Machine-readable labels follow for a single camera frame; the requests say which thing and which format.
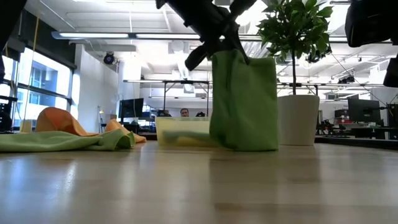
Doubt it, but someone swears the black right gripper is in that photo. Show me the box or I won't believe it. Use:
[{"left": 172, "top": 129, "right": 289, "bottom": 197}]
[{"left": 343, "top": 0, "right": 398, "bottom": 88}]

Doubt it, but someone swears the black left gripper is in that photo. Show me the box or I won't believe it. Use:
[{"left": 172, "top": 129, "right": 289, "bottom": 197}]
[{"left": 154, "top": 0, "right": 258, "bottom": 72}]

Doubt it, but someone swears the dark green microfiber towel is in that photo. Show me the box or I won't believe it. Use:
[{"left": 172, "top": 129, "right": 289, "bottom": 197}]
[{"left": 209, "top": 49, "right": 280, "bottom": 152}]

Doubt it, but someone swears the yellow microfiber towel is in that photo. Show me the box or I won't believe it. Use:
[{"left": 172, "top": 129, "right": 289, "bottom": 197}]
[{"left": 169, "top": 136, "right": 218, "bottom": 148}]

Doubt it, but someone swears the orange microfiber towel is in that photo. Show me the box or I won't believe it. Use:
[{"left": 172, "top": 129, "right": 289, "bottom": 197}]
[{"left": 35, "top": 106, "right": 148, "bottom": 144}]

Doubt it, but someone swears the lime green microfiber towel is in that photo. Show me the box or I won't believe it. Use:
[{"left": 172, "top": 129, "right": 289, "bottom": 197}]
[{"left": 0, "top": 128, "right": 137, "bottom": 154}]

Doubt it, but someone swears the black computer monitor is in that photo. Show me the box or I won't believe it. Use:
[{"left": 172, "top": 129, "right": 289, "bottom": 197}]
[
  {"left": 118, "top": 98, "right": 145, "bottom": 119},
  {"left": 347, "top": 98, "right": 382, "bottom": 124}
]

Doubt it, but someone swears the green leafy plant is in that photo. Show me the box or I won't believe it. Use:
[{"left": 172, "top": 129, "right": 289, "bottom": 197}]
[{"left": 256, "top": 0, "right": 334, "bottom": 96}]

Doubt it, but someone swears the dark office desk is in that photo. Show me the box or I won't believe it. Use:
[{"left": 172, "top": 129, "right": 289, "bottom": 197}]
[{"left": 315, "top": 124, "right": 398, "bottom": 150}]

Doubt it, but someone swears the white plant pot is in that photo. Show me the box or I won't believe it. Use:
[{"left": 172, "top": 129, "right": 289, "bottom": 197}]
[{"left": 277, "top": 94, "right": 321, "bottom": 147}]

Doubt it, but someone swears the yellow translucent plastic bin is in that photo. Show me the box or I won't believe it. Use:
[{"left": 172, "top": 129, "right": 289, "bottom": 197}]
[{"left": 155, "top": 116, "right": 219, "bottom": 148}]

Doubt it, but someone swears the long ceiling light strip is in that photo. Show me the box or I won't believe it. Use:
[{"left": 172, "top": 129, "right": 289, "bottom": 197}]
[{"left": 51, "top": 30, "right": 202, "bottom": 40}]

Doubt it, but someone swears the black round ceiling spotlight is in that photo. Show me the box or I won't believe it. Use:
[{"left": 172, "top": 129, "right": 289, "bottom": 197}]
[{"left": 103, "top": 51, "right": 116, "bottom": 66}]

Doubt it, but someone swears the large office window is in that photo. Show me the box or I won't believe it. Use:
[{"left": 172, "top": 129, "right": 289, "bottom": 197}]
[{"left": 0, "top": 46, "right": 75, "bottom": 132}]

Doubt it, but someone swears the small beige box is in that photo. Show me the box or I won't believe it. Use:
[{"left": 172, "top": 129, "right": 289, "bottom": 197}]
[{"left": 20, "top": 119, "right": 33, "bottom": 134}]

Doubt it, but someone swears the yellow hanging cord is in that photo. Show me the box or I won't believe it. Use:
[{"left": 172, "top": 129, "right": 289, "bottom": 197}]
[{"left": 21, "top": 15, "right": 41, "bottom": 133}]

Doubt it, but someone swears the black arched frame bracket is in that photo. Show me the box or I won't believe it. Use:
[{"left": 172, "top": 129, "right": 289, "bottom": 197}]
[{"left": 0, "top": 110, "right": 15, "bottom": 133}]

